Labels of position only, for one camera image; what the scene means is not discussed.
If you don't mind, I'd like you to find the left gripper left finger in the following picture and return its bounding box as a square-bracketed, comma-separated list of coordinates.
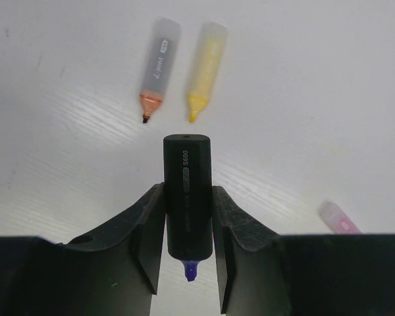
[0, 184, 165, 315]

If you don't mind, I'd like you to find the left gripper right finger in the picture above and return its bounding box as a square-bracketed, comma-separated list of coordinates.
[212, 186, 395, 315]

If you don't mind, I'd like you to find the purple black highlighter body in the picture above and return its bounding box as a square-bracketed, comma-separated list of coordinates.
[163, 134, 213, 282]

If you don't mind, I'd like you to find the yellow pastel highlighter body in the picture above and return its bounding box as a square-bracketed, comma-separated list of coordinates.
[186, 22, 228, 122]

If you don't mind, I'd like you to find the peach pastel highlighter body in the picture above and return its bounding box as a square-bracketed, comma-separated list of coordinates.
[140, 18, 181, 124]

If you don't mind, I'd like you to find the pink pastel highlighter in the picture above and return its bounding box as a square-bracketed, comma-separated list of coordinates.
[318, 200, 361, 234]

